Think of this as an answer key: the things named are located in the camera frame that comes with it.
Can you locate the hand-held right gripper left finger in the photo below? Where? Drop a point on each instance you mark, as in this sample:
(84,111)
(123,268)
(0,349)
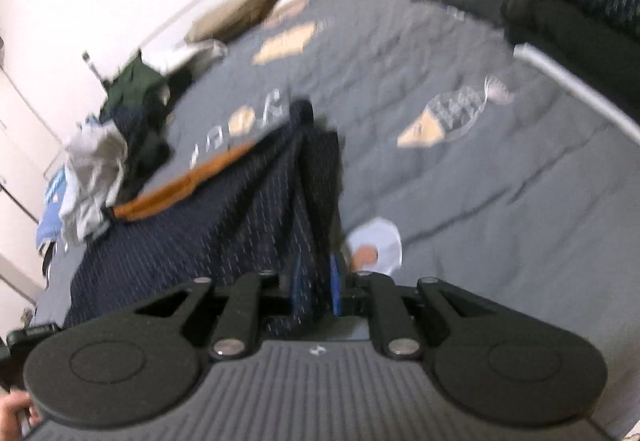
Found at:
(296,286)

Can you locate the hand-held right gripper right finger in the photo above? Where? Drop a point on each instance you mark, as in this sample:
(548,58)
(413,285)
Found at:
(336,286)

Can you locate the navy patterned garment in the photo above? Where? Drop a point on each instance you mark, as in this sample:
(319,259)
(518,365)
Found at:
(225,231)

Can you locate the person's left hand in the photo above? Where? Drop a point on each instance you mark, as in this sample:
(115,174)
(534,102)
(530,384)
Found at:
(12,411)

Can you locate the blue printed cloth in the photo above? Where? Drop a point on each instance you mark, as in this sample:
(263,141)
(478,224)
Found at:
(50,216)

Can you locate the orange-brown cloth strip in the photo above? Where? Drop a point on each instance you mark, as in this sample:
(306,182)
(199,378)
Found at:
(185,183)

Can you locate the grey quilted bedspread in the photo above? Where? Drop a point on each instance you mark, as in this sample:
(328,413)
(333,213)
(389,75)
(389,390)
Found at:
(475,171)

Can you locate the dark crumpled garment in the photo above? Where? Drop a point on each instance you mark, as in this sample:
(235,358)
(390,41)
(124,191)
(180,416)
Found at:
(145,146)

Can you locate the white wardrobe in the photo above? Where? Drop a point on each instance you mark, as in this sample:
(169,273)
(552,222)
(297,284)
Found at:
(20,131)

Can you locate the white pillow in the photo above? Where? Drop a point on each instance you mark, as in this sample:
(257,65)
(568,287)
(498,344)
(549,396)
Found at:
(190,56)

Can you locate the dark green garment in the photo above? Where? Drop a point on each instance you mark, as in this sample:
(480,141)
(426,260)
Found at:
(135,86)

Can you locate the grey stand pole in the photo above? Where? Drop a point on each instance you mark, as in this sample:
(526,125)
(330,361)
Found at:
(95,68)

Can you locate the brown pillow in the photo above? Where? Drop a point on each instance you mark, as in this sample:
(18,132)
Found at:
(240,11)

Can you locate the black folded garment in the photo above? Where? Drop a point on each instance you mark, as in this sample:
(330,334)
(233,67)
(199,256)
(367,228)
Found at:
(575,46)

